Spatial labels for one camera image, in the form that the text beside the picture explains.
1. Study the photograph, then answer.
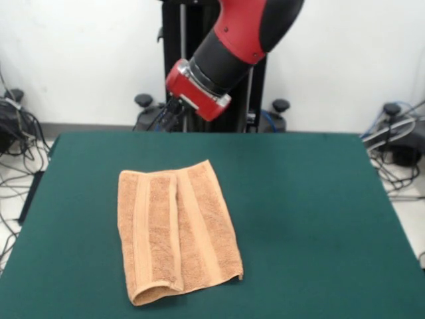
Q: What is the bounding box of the black stand base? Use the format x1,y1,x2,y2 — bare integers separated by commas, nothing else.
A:
361,102,425,167
0,88,46,157

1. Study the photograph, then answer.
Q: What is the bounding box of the blue cable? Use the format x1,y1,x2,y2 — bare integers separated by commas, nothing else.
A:
360,100,418,140

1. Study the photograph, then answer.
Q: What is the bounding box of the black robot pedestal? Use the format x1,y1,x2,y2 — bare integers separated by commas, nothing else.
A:
132,0,292,134

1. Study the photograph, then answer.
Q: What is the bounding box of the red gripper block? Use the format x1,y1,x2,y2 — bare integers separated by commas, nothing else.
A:
161,58,232,131

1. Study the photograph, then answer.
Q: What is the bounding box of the tan terry towel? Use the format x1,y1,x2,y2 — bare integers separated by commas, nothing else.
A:
118,159,245,307

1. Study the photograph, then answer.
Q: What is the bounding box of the dark green table cloth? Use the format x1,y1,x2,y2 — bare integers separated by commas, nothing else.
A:
0,132,425,319

